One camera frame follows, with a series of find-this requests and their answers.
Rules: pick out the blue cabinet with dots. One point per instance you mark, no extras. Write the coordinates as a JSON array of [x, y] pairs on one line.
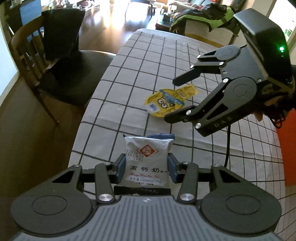
[[21, 13]]

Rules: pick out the sofa with green jacket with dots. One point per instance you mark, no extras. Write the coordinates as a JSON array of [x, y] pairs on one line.
[[211, 22]]

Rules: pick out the person right hand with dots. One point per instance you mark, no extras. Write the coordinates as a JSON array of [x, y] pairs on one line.
[[275, 108]]

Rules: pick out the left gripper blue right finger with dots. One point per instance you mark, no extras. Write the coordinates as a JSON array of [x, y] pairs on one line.
[[186, 174]]

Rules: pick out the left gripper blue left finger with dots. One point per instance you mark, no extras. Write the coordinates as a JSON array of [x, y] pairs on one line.
[[107, 174]]

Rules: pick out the orange cardboard box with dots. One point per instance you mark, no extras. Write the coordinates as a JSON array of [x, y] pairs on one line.
[[287, 138]]

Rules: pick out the white milk biscuit packet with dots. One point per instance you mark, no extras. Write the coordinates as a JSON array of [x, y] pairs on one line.
[[146, 165]]

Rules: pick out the grid pattern tablecloth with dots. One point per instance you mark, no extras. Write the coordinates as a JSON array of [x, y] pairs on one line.
[[146, 63]]

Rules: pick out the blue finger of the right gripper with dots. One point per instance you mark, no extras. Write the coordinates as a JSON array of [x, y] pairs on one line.
[[186, 77], [185, 115]]

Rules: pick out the yellow minion jelly cup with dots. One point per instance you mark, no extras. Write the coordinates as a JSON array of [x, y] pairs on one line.
[[166, 101]]

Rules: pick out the wooden chair with black coat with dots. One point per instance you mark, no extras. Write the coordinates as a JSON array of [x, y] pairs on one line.
[[46, 53]]

